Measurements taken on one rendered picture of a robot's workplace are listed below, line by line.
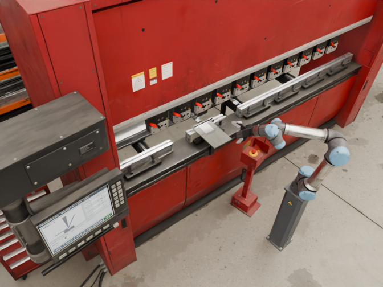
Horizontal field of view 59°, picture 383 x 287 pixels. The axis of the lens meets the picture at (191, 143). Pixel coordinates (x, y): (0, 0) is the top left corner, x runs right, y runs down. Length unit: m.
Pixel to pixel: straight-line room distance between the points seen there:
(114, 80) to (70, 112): 0.60
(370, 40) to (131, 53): 2.83
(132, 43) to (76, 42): 0.48
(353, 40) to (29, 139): 3.59
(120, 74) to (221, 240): 1.91
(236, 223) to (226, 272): 0.51
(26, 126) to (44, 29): 0.39
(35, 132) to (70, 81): 0.34
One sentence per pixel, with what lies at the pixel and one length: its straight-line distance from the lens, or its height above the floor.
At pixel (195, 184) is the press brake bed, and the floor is 0.46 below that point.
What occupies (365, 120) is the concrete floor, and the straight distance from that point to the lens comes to 5.02.
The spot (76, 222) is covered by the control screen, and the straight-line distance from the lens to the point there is 1.76.
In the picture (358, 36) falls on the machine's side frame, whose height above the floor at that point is 1.15.
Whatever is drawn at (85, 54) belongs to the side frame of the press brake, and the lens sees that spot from 1.65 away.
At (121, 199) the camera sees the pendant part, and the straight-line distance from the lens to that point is 1.82.
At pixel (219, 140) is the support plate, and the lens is 2.69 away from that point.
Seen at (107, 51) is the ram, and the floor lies 1.92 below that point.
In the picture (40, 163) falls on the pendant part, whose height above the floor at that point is 1.88.
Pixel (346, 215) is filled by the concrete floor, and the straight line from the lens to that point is 3.81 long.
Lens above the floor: 2.88
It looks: 45 degrees down
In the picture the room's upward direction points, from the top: 2 degrees clockwise
